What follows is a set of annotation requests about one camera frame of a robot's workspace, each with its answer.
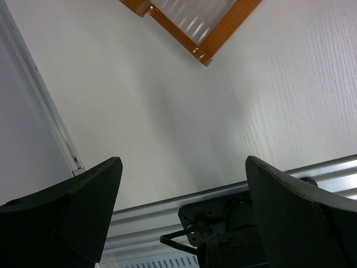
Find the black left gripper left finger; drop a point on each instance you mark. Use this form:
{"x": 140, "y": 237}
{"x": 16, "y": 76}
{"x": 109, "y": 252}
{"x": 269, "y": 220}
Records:
{"x": 65, "y": 225}

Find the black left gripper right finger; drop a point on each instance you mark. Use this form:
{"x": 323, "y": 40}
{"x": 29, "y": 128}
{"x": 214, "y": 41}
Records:
{"x": 301, "y": 225}

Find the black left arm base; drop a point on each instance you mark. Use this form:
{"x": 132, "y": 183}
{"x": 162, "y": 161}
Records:
{"x": 227, "y": 233}

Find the wooden toy shelf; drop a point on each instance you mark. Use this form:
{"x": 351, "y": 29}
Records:
{"x": 201, "y": 27}

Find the aluminium rail frame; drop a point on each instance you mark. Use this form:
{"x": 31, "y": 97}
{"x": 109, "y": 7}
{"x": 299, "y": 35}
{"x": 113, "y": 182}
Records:
{"x": 283, "y": 88}

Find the white slotted cable duct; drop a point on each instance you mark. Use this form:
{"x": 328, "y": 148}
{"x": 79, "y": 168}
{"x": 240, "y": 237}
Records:
{"x": 168, "y": 260}

